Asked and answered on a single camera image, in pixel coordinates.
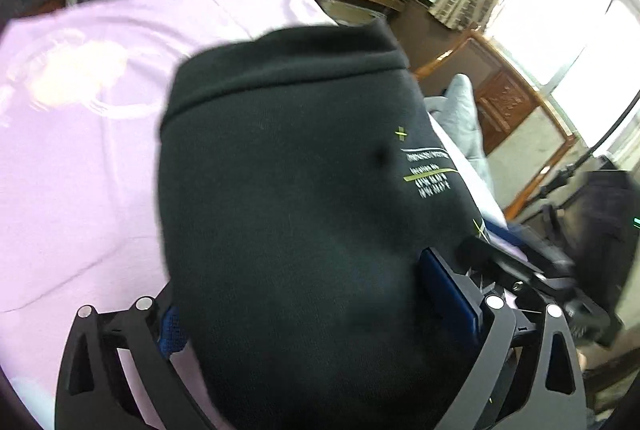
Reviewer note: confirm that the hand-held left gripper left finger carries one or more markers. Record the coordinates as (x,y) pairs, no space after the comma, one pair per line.
(170,335)

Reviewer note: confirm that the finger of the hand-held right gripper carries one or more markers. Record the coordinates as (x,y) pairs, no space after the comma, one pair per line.
(505,260)

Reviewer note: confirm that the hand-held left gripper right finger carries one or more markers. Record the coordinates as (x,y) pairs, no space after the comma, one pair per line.
(445,295)

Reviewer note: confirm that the black hooded zip jacket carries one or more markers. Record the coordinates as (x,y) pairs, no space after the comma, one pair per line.
(310,220)

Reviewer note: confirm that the grey plush cushion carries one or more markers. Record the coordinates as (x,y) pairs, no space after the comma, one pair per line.
(462,124)

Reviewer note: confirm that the wooden armchair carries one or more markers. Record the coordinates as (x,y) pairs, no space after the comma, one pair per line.
(505,104)

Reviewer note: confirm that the bright balcony window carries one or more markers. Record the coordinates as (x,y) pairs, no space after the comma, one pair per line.
(565,39)

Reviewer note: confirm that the pink printed blanket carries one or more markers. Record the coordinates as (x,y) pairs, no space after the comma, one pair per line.
(75,134)

